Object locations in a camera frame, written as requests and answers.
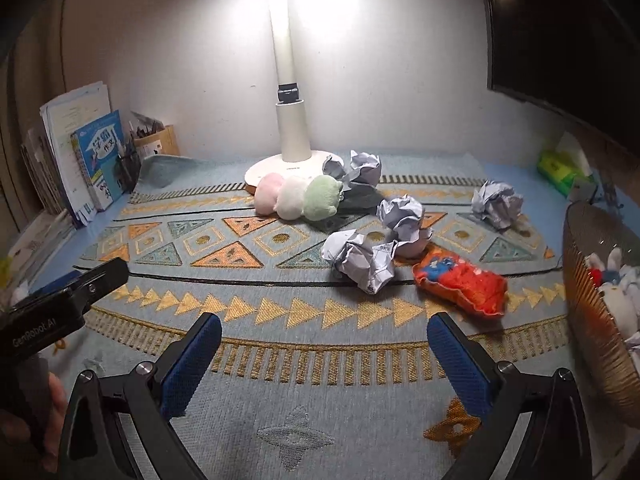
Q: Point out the orange red printed packet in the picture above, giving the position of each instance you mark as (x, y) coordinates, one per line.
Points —
(465, 285)

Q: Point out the white desk lamp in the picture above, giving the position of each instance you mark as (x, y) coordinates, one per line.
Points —
(292, 130)

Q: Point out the brown wicker basket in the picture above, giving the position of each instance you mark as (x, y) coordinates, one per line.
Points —
(582, 310)

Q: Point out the flat stack of magazines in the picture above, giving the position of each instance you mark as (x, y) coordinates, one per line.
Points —
(40, 240)

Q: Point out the pastel caterpillar plush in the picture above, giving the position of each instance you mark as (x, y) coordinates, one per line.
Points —
(292, 197)

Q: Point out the white bunny plush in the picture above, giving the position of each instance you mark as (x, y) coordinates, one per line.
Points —
(594, 262)
(617, 305)

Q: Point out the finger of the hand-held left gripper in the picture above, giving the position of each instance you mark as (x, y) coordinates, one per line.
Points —
(50, 287)
(102, 277)

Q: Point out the blue cover book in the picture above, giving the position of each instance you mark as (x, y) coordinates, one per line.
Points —
(102, 150)

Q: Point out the bundle of pens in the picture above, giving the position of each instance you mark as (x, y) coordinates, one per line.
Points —
(127, 145)

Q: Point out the patterned woven table mat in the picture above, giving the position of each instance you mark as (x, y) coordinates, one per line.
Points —
(300, 310)

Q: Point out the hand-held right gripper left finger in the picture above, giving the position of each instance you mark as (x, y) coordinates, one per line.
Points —
(192, 365)

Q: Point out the green tissue pack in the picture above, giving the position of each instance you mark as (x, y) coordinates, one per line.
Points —
(557, 170)

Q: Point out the black mesh pen holder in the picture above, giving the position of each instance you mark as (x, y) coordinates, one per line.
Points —
(127, 172)

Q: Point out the wooden desk organizer box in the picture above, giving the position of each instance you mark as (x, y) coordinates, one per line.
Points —
(160, 145)

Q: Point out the row of upright books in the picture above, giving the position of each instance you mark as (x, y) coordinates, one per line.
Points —
(75, 110)
(40, 170)

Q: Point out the person's left hand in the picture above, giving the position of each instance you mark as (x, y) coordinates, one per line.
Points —
(56, 410)

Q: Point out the crumpled paper ball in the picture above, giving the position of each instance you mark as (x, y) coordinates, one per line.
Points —
(335, 165)
(495, 205)
(357, 260)
(367, 167)
(402, 212)

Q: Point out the dark monitor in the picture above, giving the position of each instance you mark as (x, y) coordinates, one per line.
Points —
(560, 35)

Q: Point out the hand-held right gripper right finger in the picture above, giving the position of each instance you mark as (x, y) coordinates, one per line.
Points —
(460, 365)

